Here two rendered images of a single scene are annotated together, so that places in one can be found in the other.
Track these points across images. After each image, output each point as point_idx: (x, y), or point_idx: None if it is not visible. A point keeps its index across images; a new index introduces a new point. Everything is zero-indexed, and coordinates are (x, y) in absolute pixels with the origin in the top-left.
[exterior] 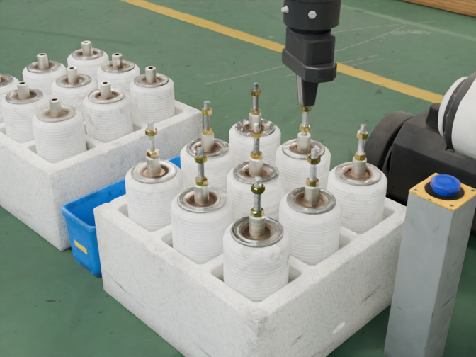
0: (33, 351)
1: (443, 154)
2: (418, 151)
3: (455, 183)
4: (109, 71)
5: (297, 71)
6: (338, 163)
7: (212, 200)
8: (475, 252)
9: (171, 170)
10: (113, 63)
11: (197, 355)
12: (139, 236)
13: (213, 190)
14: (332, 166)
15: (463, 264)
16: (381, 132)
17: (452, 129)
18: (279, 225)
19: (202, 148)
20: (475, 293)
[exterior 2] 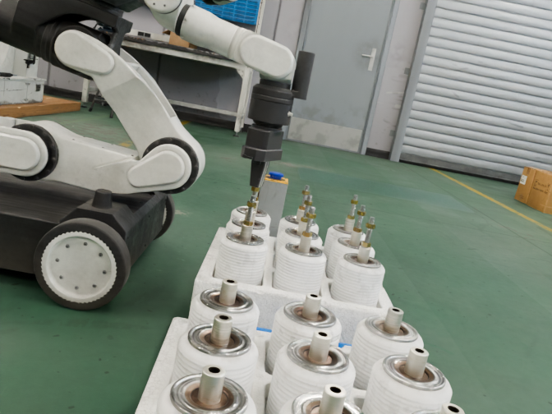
0: (453, 402)
1: (135, 216)
2: (132, 225)
3: (276, 172)
4: (249, 337)
5: (276, 157)
6: (26, 337)
7: (348, 241)
8: (132, 273)
9: (350, 255)
10: (230, 333)
11: None
12: (384, 292)
13: (342, 241)
14: (35, 340)
15: (152, 276)
16: (114, 234)
17: (198, 172)
18: (335, 225)
19: (361, 204)
20: (179, 273)
